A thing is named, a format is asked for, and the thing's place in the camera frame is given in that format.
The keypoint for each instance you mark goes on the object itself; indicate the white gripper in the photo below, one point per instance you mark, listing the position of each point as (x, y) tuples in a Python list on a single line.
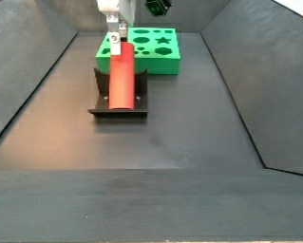
[(120, 12)]

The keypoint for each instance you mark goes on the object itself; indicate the red oval cylinder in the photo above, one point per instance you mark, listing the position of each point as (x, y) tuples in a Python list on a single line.
[(122, 80)]

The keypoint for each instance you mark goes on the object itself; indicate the black cradle fixture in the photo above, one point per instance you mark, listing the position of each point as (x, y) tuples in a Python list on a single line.
[(102, 110)]

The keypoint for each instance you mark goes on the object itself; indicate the green shape sorter block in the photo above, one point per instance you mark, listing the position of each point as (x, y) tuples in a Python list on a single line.
[(157, 50)]

